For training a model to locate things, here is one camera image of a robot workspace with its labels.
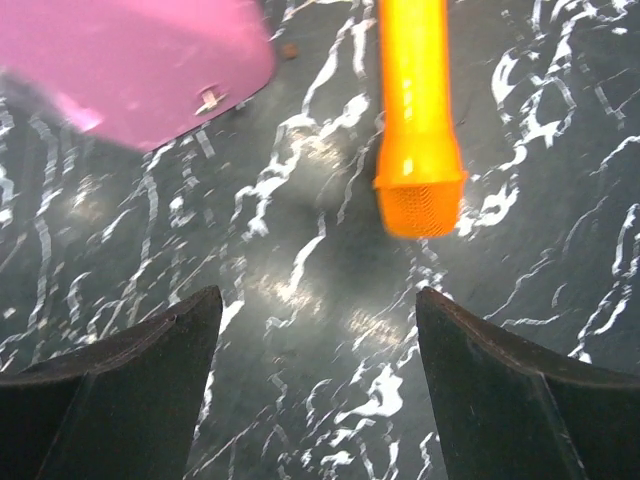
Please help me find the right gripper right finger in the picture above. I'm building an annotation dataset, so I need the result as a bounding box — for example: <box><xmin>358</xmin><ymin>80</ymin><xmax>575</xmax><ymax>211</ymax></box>
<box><xmin>416</xmin><ymin>288</ymin><xmax>639</xmax><ymax>479</ymax></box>

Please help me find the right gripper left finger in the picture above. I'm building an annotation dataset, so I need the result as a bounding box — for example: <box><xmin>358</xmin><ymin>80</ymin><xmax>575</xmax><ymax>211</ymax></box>
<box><xmin>1</xmin><ymin>286</ymin><xmax>223</xmax><ymax>479</ymax></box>

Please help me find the orange microphone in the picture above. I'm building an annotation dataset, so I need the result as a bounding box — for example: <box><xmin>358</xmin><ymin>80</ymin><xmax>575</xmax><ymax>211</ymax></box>
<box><xmin>374</xmin><ymin>0</ymin><xmax>467</xmax><ymax>239</ymax></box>

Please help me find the pink microphone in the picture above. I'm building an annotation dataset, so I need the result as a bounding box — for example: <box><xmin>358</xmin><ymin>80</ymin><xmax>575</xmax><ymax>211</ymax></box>
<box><xmin>1</xmin><ymin>0</ymin><xmax>275</xmax><ymax>151</ymax></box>

